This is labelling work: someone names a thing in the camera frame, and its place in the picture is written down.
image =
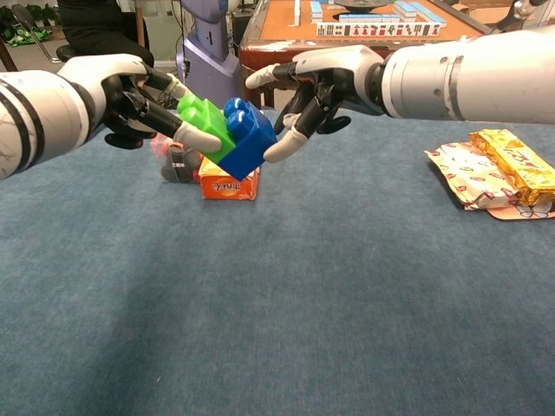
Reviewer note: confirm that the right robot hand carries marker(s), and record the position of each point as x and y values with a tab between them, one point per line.
334	73

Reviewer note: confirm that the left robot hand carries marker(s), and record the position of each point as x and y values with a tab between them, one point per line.
126	112

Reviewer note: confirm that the green two-stud building block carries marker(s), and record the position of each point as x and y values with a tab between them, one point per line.
208	121

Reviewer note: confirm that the blue four-stud building block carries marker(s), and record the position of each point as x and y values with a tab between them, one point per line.
247	147

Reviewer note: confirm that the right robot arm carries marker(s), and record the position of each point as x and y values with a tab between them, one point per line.
477	78

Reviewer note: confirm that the row of face-up mahjong tiles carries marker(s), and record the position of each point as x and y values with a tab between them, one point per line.
377	29

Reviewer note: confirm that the short blue-backed mahjong tile stack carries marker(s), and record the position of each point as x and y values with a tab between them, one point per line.
316	11

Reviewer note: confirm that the brown wooden mahjong table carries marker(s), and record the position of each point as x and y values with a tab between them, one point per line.
282	30

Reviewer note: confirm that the dark round mahjong dish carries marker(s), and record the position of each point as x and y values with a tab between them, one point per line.
362	4

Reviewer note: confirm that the clear box with black parts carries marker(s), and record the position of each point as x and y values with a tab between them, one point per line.
178	167

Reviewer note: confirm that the black round swivel stool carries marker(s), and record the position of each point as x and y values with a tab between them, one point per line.
63	52

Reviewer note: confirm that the seated person in black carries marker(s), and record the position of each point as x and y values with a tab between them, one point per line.
99	26

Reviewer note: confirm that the long blue-backed mahjong tile stack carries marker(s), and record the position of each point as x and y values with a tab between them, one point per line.
416	11

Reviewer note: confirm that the orange cardboard box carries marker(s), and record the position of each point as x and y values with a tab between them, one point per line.
225	188

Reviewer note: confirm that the green plants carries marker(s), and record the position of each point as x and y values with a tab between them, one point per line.
26	37

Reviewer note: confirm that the dark wooden table leg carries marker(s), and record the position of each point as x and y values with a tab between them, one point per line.
8	58

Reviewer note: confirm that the white red-printed snack bag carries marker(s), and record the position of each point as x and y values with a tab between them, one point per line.
468	173

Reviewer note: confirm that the gold foil snack bag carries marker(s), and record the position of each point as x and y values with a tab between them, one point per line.
516	160

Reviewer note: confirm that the pink printed card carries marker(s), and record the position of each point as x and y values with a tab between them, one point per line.
503	213

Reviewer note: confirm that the blue felt table cloth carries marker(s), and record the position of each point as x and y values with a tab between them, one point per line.
260	303

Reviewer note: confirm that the purple-grey robot pedestal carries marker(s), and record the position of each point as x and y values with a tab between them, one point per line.
208	43

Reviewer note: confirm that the silver metal chair frame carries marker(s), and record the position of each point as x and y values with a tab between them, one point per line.
32	32

